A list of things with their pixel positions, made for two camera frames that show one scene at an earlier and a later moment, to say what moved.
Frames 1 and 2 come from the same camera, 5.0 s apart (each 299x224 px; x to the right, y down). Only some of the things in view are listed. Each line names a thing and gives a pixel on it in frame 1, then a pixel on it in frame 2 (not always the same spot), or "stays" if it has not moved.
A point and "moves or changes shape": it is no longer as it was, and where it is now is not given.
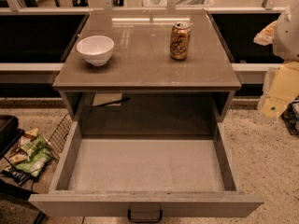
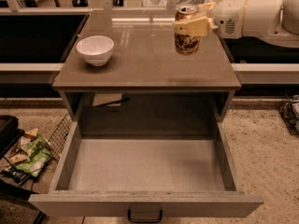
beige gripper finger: [265, 36] → [227, 17]
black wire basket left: [58, 137] stays
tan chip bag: [31, 134] stays
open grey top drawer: [148, 167] stays
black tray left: [10, 133] stays
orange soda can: [179, 40] moves or changes shape
